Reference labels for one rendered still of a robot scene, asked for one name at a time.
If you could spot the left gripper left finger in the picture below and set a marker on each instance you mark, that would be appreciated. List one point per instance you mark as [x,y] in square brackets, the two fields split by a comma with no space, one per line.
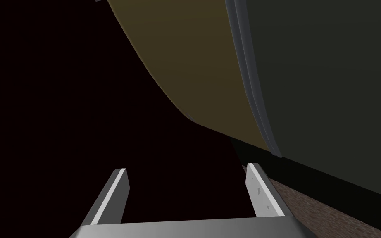
[111,201]

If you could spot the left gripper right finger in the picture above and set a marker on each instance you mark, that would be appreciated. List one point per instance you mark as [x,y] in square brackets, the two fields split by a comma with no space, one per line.
[264,198]

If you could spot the olive brown door leaf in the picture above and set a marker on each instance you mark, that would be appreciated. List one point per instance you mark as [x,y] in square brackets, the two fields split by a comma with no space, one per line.
[184,49]

